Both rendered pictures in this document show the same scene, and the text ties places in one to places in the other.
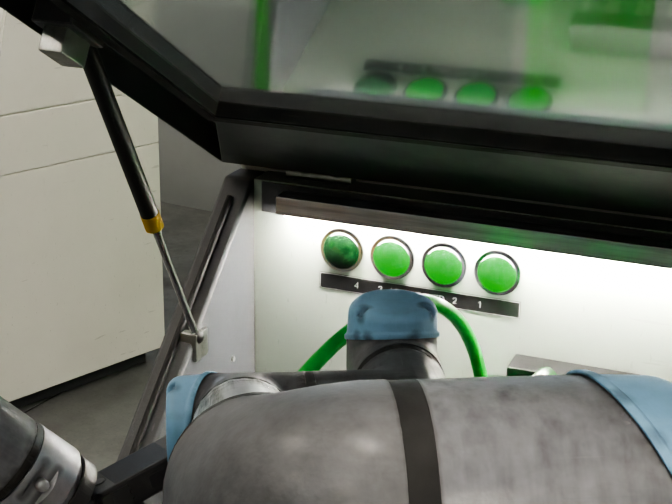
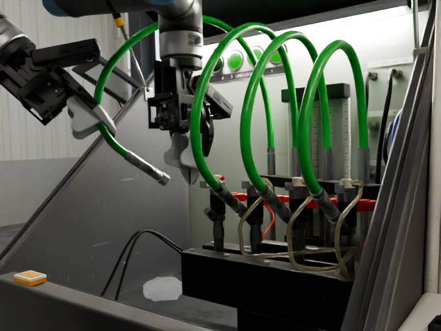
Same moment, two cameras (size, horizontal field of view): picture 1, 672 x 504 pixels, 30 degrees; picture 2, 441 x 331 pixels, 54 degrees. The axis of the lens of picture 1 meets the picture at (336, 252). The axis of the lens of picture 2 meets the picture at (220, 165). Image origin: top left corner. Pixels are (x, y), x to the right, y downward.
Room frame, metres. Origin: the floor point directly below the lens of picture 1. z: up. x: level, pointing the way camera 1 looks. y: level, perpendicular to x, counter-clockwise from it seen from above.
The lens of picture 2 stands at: (0.25, -0.30, 1.17)
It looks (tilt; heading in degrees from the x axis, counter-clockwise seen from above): 3 degrees down; 15
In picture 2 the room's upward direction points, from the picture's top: 2 degrees counter-clockwise
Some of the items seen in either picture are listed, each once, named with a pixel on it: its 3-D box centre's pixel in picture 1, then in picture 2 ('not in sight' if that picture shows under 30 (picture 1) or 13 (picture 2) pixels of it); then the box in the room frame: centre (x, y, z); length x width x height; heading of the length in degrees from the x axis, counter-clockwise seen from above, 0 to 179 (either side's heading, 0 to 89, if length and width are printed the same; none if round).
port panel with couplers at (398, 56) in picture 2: not in sight; (394, 121); (1.16, -0.41, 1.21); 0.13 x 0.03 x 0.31; 69
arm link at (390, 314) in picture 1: (391, 362); (179, 2); (0.95, -0.05, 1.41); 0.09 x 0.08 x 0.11; 6
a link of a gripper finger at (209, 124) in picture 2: not in sight; (200, 131); (0.97, -0.07, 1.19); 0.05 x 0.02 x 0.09; 69
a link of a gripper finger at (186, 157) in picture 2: not in sight; (190, 158); (0.95, -0.06, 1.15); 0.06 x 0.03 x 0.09; 159
